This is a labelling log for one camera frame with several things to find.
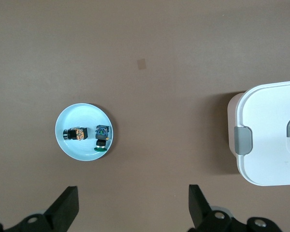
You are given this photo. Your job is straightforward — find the brown tape patch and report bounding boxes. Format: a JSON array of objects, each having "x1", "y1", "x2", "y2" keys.
[{"x1": 136, "y1": 58, "x2": 147, "y2": 71}]

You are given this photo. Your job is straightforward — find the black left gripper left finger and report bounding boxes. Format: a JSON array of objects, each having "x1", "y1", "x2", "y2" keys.
[{"x1": 0, "y1": 185, "x2": 79, "y2": 232}]

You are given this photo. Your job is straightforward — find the orange push-button switch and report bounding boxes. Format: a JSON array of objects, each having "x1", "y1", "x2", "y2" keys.
[{"x1": 62, "y1": 126, "x2": 88, "y2": 142}]

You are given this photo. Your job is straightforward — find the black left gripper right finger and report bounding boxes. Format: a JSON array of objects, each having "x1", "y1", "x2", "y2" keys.
[{"x1": 187, "y1": 184, "x2": 285, "y2": 232}]

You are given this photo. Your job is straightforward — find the green push-button switch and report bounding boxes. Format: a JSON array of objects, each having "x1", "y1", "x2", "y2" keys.
[{"x1": 93, "y1": 124, "x2": 111, "y2": 153}]

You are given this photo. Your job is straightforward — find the light blue round plate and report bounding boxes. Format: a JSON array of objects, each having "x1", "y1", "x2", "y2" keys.
[{"x1": 55, "y1": 103, "x2": 117, "y2": 162}]

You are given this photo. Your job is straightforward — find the white lunch box grey clips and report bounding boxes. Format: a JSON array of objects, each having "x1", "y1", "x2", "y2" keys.
[{"x1": 227, "y1": 79, "x2": 290, "y2": 187}]

